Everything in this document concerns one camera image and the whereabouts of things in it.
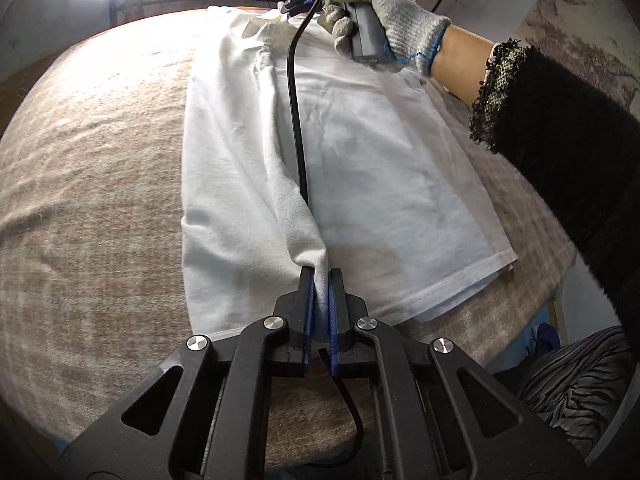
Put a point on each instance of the beige plaid blanket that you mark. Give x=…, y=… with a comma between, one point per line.
x=92, y=290

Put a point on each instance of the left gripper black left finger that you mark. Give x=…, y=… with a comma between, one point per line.
x=203, y=412

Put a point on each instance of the striped grey cloth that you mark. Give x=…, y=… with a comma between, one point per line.
x=578, y=389

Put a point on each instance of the right forearm black sleeve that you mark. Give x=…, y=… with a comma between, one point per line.
x=576, y=146

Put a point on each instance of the right hand in white glove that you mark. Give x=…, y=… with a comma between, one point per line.
x=414, y=34

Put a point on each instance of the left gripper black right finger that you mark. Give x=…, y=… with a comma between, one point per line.
x=438, y=414

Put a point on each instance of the white t-shirt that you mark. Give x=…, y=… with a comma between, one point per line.
x=294, y=157

